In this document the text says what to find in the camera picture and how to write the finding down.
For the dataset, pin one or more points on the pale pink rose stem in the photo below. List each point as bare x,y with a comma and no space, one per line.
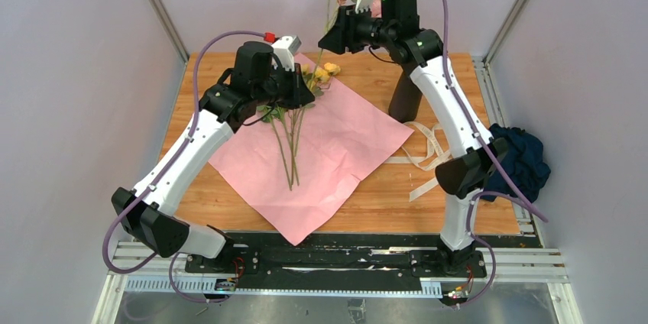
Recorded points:
268,115

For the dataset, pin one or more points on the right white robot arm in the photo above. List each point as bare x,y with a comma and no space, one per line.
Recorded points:
426,74

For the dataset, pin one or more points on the aluminium frame rail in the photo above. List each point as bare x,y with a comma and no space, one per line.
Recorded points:
505,266

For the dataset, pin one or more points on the cream printed ribbon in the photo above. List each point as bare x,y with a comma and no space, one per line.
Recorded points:
435,155

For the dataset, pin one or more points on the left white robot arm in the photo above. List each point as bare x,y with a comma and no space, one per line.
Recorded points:
263,73

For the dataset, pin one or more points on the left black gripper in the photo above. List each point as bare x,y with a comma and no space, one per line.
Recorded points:
300,95

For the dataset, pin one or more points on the pink paper bouquet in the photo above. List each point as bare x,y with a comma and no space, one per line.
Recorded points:
344,184

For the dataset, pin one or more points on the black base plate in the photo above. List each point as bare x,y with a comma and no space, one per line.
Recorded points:
377,263

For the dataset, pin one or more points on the dark blue cloth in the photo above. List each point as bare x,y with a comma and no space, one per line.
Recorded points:
524,161

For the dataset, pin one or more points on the yellow rose stem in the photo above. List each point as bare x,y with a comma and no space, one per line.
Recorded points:
318,81

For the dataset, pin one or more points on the light pink rose stem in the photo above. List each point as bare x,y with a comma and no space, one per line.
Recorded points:
291,122

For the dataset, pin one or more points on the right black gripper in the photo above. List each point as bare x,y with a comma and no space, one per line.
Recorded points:
344,32

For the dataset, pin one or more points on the black cylindrical vase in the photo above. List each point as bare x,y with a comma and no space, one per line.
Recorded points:
405,103

